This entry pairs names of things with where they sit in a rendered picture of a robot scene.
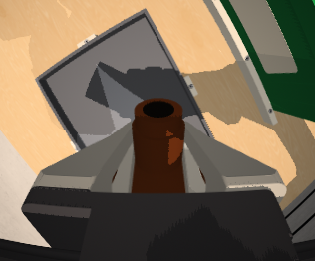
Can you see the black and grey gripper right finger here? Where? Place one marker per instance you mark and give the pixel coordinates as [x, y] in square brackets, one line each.
[223, 167]

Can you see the green crate with dividers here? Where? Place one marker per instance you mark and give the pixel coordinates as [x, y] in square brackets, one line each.
[279, 37]

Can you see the brown round-bodied bottle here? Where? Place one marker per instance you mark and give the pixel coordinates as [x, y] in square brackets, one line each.
[158, 136]

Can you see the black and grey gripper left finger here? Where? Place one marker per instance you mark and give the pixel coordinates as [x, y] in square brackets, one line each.
[94, 167]

